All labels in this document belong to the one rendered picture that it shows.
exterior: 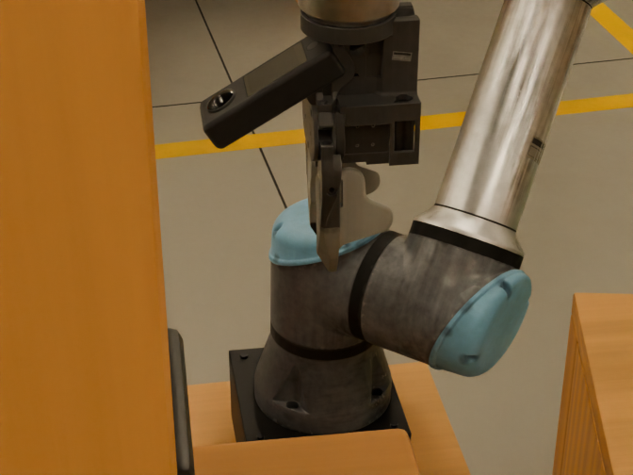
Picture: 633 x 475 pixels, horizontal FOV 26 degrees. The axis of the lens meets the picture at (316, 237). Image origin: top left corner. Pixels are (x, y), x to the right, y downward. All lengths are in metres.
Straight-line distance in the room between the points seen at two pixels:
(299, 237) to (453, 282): 0.16
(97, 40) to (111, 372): 0.06
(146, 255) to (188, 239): 3.38
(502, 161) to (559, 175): 2.62
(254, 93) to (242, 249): 2.55
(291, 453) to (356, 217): 0.57
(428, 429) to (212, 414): 0.26
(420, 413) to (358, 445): 1.13
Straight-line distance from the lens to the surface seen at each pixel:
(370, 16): 0.99
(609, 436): 1.74
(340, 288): 1.36
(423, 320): 1.32
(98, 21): 0.21
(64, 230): 0.23
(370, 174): 1.12
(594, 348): 1.89
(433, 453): 1.59
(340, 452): 0.52
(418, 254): 1.34
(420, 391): 1.68
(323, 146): 1.02
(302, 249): 1.36
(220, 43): 4.75
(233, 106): 1.03
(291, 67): 1.03
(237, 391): 1.52
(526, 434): 2.98
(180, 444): 0.39
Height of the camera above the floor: 1.88
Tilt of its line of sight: 31 degrees down
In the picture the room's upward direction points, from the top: straight up
